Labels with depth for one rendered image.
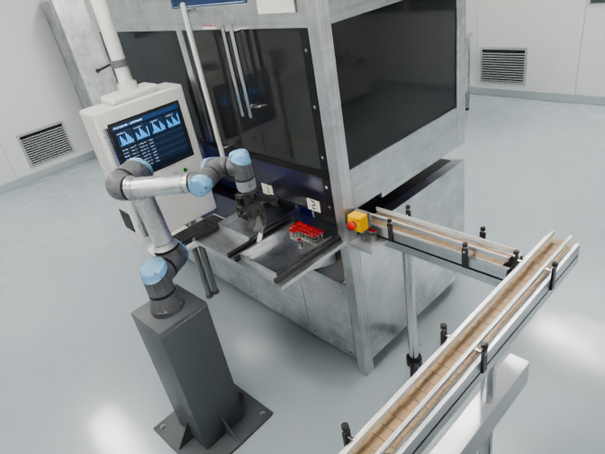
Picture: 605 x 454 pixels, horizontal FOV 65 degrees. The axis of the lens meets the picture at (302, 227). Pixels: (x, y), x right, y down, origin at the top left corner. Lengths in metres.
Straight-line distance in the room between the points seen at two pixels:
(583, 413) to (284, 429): 1.42
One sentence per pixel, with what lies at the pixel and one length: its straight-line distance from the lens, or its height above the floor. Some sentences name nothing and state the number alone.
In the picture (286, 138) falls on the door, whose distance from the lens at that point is 2.20.
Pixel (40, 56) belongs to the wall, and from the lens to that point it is 7.15.
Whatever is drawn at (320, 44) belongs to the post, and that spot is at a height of 1.74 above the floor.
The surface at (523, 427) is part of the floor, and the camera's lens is 2.60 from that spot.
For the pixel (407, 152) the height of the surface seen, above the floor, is 1.13.
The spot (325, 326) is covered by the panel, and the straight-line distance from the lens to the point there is 2.75.
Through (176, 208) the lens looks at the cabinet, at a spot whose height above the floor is 0.92.
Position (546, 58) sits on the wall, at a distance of 6.53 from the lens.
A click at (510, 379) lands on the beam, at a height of 0.55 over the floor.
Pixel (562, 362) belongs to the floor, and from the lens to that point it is 2.91.
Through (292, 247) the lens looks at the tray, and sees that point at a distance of 2.21.
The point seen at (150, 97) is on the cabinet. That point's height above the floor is 1.53.
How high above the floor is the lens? 2.06
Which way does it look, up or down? 30 degrees down
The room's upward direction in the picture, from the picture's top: 11 degrees counter-clockwise
